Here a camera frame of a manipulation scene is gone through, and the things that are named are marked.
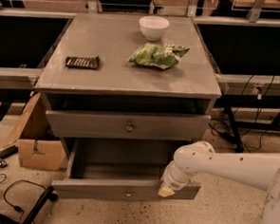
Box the grey top drawer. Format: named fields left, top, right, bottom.
left=46, top=110, right=210, bottom=140

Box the grey drawer cabinet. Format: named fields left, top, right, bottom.
left=30, top=8, right=227, bottom=155

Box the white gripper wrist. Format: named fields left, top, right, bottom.
left=158, top=161, right=192, bottom=198

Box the black metal stand base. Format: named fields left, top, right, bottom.
left=0, top=181, right=61, bottom=224

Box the brown cardboard box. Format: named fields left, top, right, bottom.
left=5, top=93, right=67, bottom=171

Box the black cables right floor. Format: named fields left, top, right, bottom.
left=206, top=72, right=276, bottom=158

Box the dark snack bar wrapper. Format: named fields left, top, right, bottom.
left=65, top=56, right=101, bottom=69

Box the small black box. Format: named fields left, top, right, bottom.
left=0, top=145, right=18, bottom=159

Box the black table leg right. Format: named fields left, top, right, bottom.
left=224, top=105, right=243, bottom=154

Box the green chip bag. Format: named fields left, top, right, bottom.
left=127, top=43, right=190, bottom=70

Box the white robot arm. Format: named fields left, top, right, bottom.
left=158, top=141, right=280, bottom=224

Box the white ceramic bowl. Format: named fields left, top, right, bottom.
left=139, top=15, right=169, bottom=41

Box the grey drawer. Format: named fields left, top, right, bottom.
left=50, top=137, right=204, bottom=208
left=46, top=110, right=210, bottom=140

